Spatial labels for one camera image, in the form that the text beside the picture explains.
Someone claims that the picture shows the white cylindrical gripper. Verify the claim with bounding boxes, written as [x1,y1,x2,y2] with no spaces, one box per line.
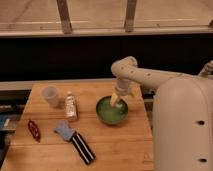
[110,78,135,106]

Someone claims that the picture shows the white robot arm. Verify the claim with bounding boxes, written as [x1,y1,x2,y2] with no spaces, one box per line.
[111,56,213,171]

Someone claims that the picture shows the green ceramic bowl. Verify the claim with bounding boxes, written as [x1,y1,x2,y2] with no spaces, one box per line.
[96,96,128,125]

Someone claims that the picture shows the wooden cutting board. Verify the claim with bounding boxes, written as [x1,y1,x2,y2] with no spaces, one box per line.
[1,81,153,171]

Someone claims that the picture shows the black white striped cloth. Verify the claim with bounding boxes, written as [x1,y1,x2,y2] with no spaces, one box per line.
[71,133,96,165]

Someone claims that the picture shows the translucent plastic cup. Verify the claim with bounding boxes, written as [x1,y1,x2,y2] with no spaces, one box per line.
[41,86,59,108]

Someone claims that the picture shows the dark red oval object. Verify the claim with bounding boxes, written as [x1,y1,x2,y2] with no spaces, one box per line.
[28,120,41,142]

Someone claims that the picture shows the blue box at edge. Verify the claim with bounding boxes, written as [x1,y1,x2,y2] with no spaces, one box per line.
[0,115,11,130]

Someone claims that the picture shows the grey cable connector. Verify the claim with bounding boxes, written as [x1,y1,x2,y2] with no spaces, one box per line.
[199,60,213,77]

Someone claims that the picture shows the grey metal window post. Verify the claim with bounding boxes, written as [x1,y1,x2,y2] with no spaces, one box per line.
[124,0,137,32]
[56,0,72,34]

